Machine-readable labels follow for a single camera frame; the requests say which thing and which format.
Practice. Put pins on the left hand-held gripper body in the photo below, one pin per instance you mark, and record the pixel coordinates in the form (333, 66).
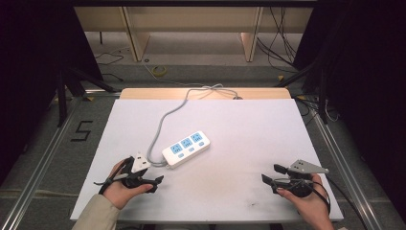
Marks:
(135, 180)

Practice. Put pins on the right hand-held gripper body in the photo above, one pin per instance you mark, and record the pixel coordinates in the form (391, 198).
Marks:
(301, 187)

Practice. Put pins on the person's left hand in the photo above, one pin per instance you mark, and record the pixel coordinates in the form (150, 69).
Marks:
(118, 191)

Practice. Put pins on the person's right hand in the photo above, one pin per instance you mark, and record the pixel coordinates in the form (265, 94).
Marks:
(314, 206)

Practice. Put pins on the white power strip blue sockets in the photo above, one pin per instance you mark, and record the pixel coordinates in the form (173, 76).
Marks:
(186, 150)

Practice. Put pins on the white board table cover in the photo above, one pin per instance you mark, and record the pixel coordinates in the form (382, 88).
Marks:
(239, 143)

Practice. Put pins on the black metal stand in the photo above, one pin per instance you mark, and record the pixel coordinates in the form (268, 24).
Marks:
(323, 96)
(61, 96)

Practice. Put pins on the wooden table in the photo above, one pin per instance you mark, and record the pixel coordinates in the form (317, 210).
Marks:
(143, 93)

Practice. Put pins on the yellow tape roll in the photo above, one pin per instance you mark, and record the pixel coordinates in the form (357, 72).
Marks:
(153, 71)

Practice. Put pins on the black curtain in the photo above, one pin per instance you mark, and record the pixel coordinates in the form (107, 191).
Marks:
(28, 64)
(367, 80)

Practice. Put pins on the light wooden desk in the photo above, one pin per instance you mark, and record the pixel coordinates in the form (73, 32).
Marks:
(137, 44)

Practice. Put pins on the aluminium floor rail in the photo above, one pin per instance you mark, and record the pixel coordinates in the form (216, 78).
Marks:
(41, 163)
(348, 179)

